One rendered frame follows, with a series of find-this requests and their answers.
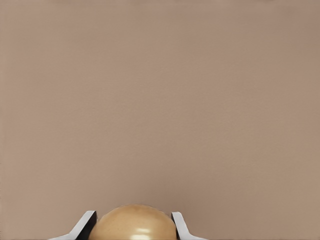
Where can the brown egg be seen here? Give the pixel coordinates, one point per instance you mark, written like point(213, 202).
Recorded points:
point(133, 223)

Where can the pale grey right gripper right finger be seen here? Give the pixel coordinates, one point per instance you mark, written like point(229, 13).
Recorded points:
point(182, 225)

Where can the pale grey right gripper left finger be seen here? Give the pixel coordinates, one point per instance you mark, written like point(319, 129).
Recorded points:
point(83, 225)

